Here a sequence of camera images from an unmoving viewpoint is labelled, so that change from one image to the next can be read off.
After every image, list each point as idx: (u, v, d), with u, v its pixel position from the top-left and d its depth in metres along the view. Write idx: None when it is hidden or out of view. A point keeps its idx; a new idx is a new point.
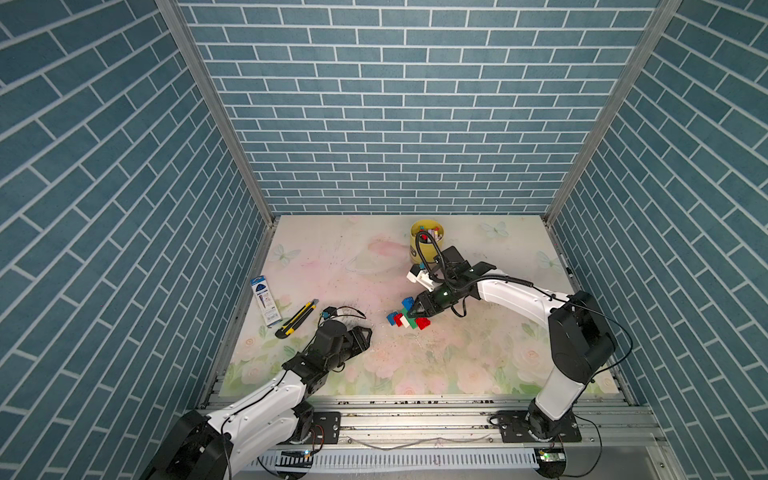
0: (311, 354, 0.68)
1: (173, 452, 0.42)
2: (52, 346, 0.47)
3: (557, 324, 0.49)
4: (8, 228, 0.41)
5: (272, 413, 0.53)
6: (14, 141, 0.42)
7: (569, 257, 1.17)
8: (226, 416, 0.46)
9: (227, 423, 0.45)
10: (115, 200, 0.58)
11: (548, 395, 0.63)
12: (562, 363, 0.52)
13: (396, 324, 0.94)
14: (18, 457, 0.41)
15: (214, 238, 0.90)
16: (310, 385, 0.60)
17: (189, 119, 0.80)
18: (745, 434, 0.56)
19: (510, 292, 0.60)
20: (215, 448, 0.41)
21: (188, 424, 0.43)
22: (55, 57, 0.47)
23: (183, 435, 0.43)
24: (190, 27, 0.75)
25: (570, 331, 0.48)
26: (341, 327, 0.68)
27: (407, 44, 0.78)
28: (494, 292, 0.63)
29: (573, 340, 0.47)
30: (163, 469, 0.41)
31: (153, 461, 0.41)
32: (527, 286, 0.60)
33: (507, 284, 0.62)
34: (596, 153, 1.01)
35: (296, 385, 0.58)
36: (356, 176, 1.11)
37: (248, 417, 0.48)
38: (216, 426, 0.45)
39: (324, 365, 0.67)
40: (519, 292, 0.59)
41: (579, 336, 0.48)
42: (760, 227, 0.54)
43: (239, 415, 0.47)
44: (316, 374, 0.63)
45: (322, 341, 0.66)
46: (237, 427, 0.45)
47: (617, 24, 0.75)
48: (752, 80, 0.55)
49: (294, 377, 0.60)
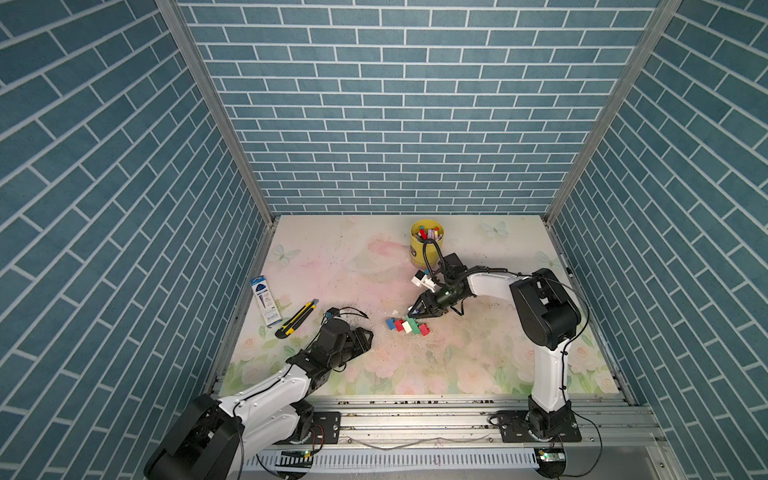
0: (315, 351, 0.69)
1: (182, 435, 0.42)
2: (52, 346, 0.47)
3: (516, 291, 0.58)
4: (9, 228, 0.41)
5: (278, 402, 0.53)
6: (14, 141, 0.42)
7: (569, 257, 1.17)
8: (237, 402, 0.47)
9: (238, 408, 0.46)
10: (115, 200, 0.58)
11: (540, 385, 0.66)
12: (529, 330, 0.59)
13: (396, 327, 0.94)
14: (18, 457, 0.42)
15: (214, 238, 0.90)
16: (313, 381, 0.61)
17: (189, 119, 0.80)
18: (746, 434, 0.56)
19: (489, 277, 0.72)
20: (226, 431, 0.42)
21: (199, 407, 0.44)
22: (55, 57, 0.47)
23: (193, 419, 0.43)
24: (190, 27, 0.75)
25: (525, 294, 0.57)
26: (344, 325, 0.70)
27: (408, 44, 0.78)
28: (480, 285, 0.74)
29: (530, 303, 0.56)
30: (171, 452, 0.42)
31: (163, 444, 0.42)
32: (505, 272, 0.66)
33: (488, 274, 0.74)
34: (596, 153, 1.01)
35: (302, 378, 0.59)
36: (356, 176, 1.11)
37: (257, 404, 0.49)
38: (227, 410, 0.45)
39: (328, 361, 0.68)
40: (496, 276, 0.70)
41: (536, 300, 0.56)
42: (760, 227, 0.54)
43: (248, 401, 0.48)
44: (320, 370, 0.63)
45: (325, 338, 0.67)
46: (248, 412, 0.46)
47: (617, 24, 0.75)
48: (752, 80, 0.55)
49: (299, 371, 0.60)
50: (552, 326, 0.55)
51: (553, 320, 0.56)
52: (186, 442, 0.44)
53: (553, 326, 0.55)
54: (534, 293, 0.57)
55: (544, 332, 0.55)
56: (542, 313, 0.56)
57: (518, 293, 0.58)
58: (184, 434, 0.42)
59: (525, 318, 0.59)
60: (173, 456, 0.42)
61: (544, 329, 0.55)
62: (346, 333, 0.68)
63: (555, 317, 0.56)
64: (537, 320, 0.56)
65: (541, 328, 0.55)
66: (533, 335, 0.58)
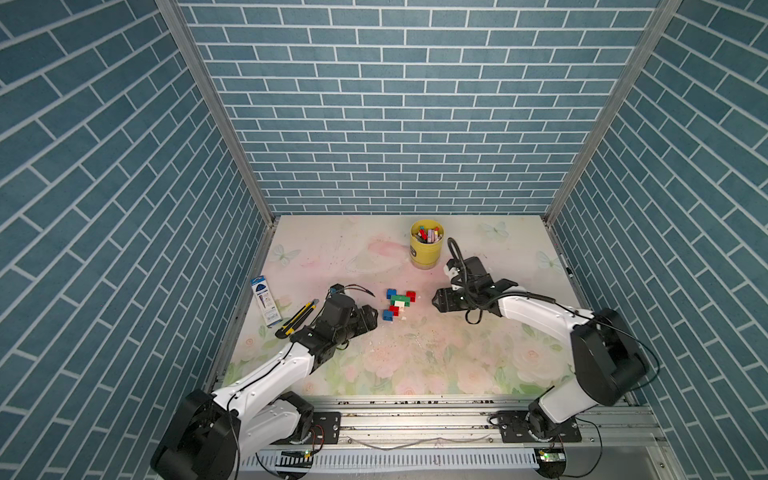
0: (319, 326, 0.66)
1: (181, 430, 0.42)
2: (52, 346, 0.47)
3: (578, 340, 0.47)
4: (8, 228, 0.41)
5: (276, 386, 0.50)
6: (14, 141, 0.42)
7: (569, 257, 1.17)
8: (233, 393, 0.45)
9: (233, 400, 0.44)
10: (115, 200, 0.58)
11: (557, 401, 0.62)
12: (587, 383, 0.49)
13: (396, 314, 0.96)
14: (18, 457, 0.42)
15: (214, 238, 0.90)
16: (319, 356, 0.59)
17: (189, 119, 0.80)
18: (746, 435, 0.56)
19: (530, 307, 0.59)
20: (222, 426, 0.40)
21: (194, 402, 0.42)
22: (55, 57, 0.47)
23: (189, 415, 0.42)
24: (190, 27, 0.75)
25: (592, 347, 0.46)
26: (348, 299, 0.68)
27: (408, 44, 0.78)
28: (517, 311, 0.62)
29: (599, 358, 0.46)
30: (174, 446, 0.41)
31: (163, 441, 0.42)
32: (549, 302, 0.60)
33: (528, 301, 0.61)
34: (596, 153, 1.01)
35: (303, 356, 0.57)
36: (356, 176, 1.11)
37: (255, 393, 0.47)
38: (223, 404, 0.44)
39: (332, 336, 0.66)
40: (541, 310, 0.57)
41: (603, 354, 0.46)
42: (760, 227, 0.54)
43: (244, 392, 0.46)
44: (324, 345, 0.61)
45: (330, 312, 0.65)
46: (244, 403, 0.44)
47: (617, 24, 0.75)
48: (752, 80, 0.55)
49: (301, 350, 0.58)
50: (620, 384, 0.46)
51: (623, 377, 0.46)
52: (187, 435, 0.43)
53: (622, 383, 0.46)
54: (602, 346, 0.46)
55: (612, 393, 0.45)
56: (612, 370, 0.46)
57: (581, 343, 0.47)
58: (184, 429, 0.41)
59: (585, 371, 0.49)
60: (178, 450, 0.41)
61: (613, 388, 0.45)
62: (351, 308, 0.66)
63: (626, 378, 0.46)
64: (603, 377, 0.46)
65: (609, 386, 0.45)
66: (592, 391, 0.49)
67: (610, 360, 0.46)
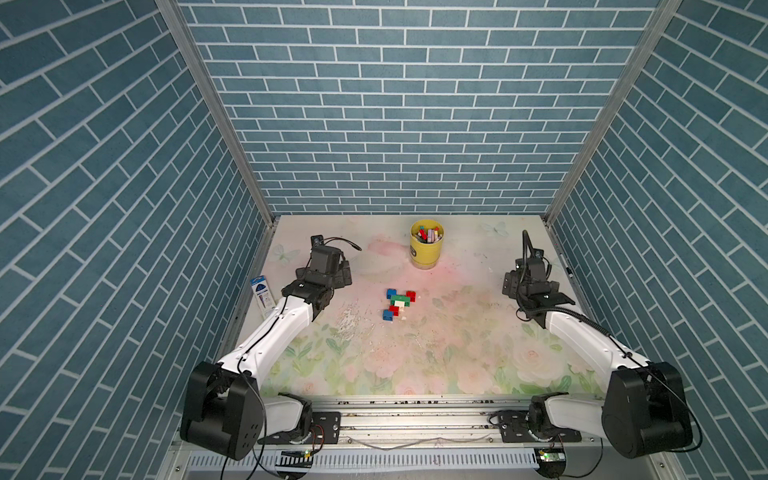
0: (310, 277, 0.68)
1: (199, 401, 0.41)
2: (52, 346, 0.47)
3: (618, 383, 0.44)
4: (9, 228, 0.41)
5: (283, 337, 0.50)
6: (14, 141, 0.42)
7: (569, 257, 1.17)
8: (240, 357, 0.45)
9: (243, 362, 0.44)
10: (115, 200, 0.58)
11: (563, 408, 0.62)
12: (612, 423, 0.46)
13: (396, 314, 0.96)
14: (18, 457, 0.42)
15: (214, 238, 0.90)
16: (317, 302, 0.58)
17: (189, 119, 0.80)
18: (746, 435, 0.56)
19: (576, 329, 0.56)
20: (239, 386, 0.41)
21: (203, 374, 0.41)
22: (55, 57, 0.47)
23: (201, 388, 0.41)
24: (190, 27, 0.75)
25: (631, 395, 0.42)
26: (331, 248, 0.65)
27: (407, 44, 0.78)
28: (562, 328, 0.59)
29: (638, 406, 0.42)
30: (198, 417, 0.42)
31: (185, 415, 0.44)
32: (601, 333, 0.53)
33: (579, 324, 0.56)
34: (596, 153, 1.01)
35: (301, 306, 0.56)
36: (356, 176, 1.11)
37: (264, 350, 0.47)
38: (233, 369, 0.43)
39: (327, 280, 0.65)
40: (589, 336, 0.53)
41: (640, 408, 0.42)
42: (760, 227, 0.54)
43: (252, 353, 0.46)
44: (319, 292, 0.60)
45: (320, 260, 0.64)
46: (254, 363, 0.44)
47: (617, 24, 0.75)
48: (752, 80, 0.55)
49: (295, 302, 0.57)
50: (644, 437, 0.42)
51: (650, 431, 0.42)
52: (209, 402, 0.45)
53: (647, 437, 0.42)
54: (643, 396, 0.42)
55: (636, 444, 0.42)
56: (643, 423, 0.42)
57: (620, 388, 0.44)
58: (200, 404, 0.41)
59: (615, 412, 0.45)
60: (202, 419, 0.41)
61: (634, 438, 0.42)
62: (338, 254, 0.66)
63: (653, 432, 0.42)
64: (628, 426, 0.43)
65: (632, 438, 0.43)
66: (613, 431, 0.46)
67: (647, 413, 0.42)
